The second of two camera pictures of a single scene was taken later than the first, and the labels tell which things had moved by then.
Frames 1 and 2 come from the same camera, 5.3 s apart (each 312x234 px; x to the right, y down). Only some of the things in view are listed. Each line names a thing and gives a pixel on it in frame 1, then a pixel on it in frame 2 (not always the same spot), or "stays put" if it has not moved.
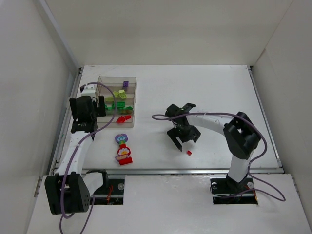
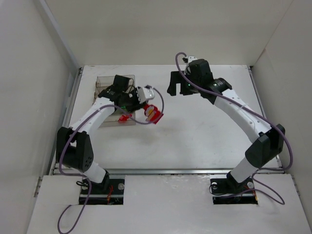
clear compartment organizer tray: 119,93 stays put
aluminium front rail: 59,171 stays put
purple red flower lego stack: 123,151 → 153,114
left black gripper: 98,107 → 140,104
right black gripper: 183,134 → 183,86
